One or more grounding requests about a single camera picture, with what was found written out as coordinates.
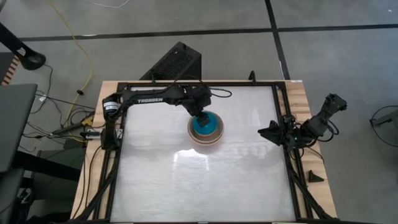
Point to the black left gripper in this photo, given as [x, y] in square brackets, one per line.
[199, 98]

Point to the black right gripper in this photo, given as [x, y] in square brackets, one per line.
[287, 132]

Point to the blue bowl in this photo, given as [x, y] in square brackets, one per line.
[214, 123]

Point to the orange tan bowl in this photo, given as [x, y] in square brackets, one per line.
[219, 130]

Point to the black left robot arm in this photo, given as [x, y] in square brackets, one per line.
[149, 100]

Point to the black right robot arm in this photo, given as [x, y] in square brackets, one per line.
[317, 124]

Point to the white round object upper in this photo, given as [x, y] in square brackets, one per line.
[206, 142]

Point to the black perforated box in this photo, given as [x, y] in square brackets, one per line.
[177, 62]

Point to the black power strip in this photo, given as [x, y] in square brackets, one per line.
[90, 134]

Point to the black stand base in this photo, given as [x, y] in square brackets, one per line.
[31, 59]

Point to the grey desk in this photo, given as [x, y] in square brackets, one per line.
[15, 124]

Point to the orange black striped board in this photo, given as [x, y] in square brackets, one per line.
[9, 71]

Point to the black metal table frame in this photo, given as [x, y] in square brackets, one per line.
[284, 102]

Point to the small black frame bracket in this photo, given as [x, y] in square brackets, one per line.
[252, 77]

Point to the black triangular bracket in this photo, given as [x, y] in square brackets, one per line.
[314, 178]

